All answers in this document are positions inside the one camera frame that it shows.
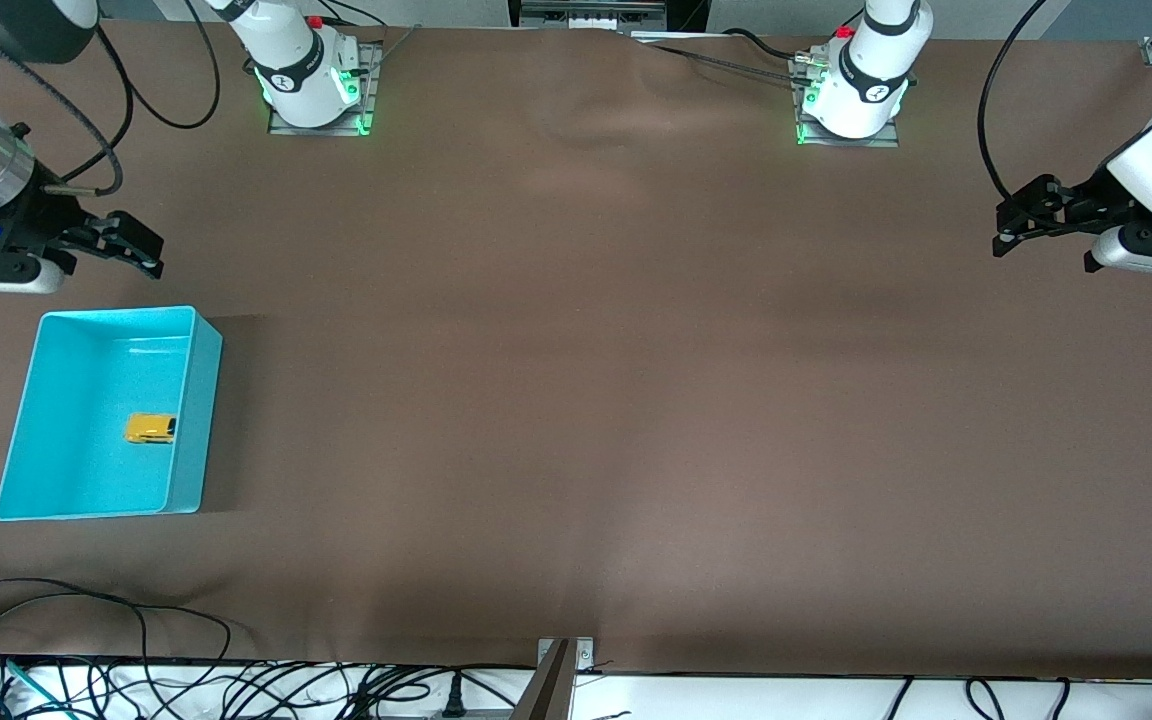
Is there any brown table cloth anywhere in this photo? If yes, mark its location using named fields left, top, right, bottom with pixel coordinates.
left=0, top=20, right=1152, bottom=681

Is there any yellow toy beetle car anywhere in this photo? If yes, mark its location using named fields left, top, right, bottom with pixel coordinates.
left=125, top=413, right=178, bottom=445

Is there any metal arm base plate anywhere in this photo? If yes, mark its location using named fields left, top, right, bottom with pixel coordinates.
left=268, top=42, right=384, bottom=136
left=789, top=55, right=902, bottom=149

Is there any grey base cable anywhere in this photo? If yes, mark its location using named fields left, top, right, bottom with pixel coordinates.
left=374, top=24, right=424, bottom=63
left=636, top=38, right=799, bottom=79

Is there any turquoise plastic bin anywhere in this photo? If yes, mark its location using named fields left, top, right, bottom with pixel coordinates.
left=0, top=305, right=224, bottom=522

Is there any metal clamp plate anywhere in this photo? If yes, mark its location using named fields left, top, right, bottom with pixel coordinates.
left=536, top=637, right=595, bottom=673

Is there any black looped floor cable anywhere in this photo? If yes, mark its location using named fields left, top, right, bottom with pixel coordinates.
left=0, top=578, right=233, bottom=691

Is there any grey power strip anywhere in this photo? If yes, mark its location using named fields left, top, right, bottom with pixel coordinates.
left=356, top=706, right=537, bottom=720

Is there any thin black cable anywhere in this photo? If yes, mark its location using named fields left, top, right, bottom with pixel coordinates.
left=979, top=0, right=1052, bottom=201
left=96, top=0, right=222, bottom=129

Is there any black base cable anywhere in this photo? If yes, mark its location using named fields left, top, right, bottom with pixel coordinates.
left=726, top=28, right=842, bottom=63

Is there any dark equipment rack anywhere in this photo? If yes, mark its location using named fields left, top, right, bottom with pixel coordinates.
left=509, top=0, right=712, bottom=33

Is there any thick braided black cable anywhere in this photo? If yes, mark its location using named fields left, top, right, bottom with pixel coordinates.
left=0, top=45, right=125, bottom=196

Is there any grey metal post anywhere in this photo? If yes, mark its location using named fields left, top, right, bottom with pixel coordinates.
left=514, top=640, right=575, bottom=720

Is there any teal cable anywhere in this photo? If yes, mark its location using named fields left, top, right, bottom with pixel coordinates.
left=0, top=650, right=77, bottom=720

